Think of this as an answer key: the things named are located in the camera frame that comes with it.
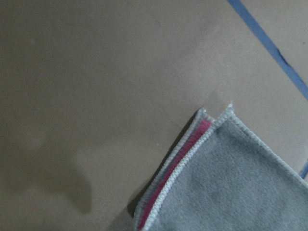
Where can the pink towel with grey edge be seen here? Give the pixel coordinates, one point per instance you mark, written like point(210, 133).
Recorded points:
point(222, 177)

